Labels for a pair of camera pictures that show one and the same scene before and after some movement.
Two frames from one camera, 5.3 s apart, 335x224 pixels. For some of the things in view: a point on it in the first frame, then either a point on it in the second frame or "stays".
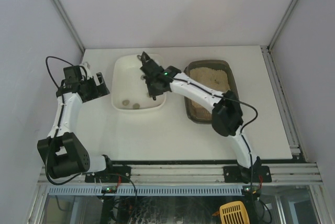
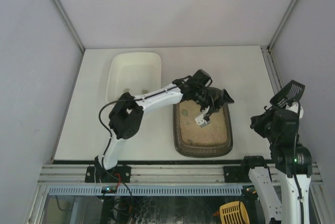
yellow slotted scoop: x=233 y=213 stays
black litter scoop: x=153 y=75 to x=292 y=91
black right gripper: x=149 y=67 to x=285 y=95
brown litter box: x=217 y=75 to x=191 y=140
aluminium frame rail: x=177 y=173 stays
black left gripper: x=97 y=88 to x=216 y=98
